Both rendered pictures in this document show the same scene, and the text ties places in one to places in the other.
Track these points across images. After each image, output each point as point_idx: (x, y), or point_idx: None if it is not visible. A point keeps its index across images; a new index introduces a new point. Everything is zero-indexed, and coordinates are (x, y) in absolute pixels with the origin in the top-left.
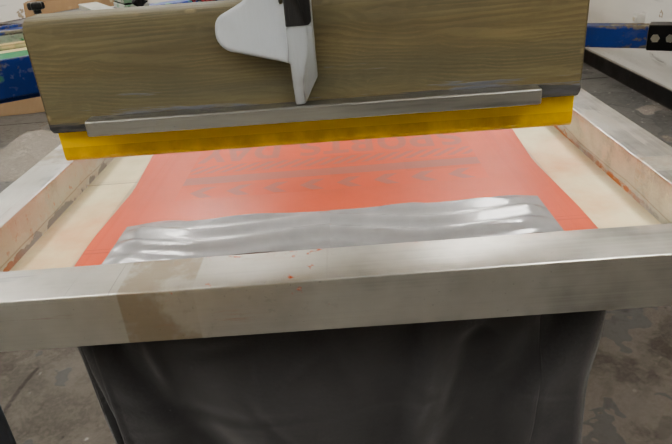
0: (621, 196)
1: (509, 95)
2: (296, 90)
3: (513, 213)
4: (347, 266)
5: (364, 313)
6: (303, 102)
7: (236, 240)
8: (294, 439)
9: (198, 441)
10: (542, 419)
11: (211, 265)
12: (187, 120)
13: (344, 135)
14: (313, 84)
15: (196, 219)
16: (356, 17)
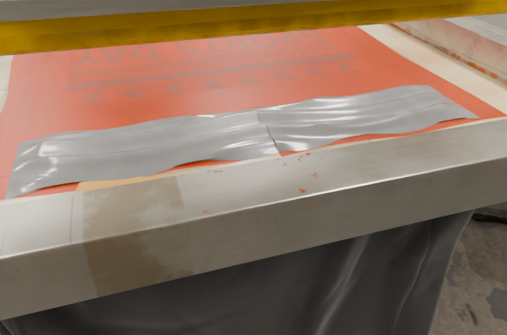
0: (493, 82)
1: None
2: None
3: (425, 102)
4: (356, 170)
5: (373, 220)
6: None
7: (172, 149)
8: (219, 333)
9: None
10: (422, 274)
11: (192, 185)
12: None
13: (311, 23)
14: None
15: (104, 127)
16: None
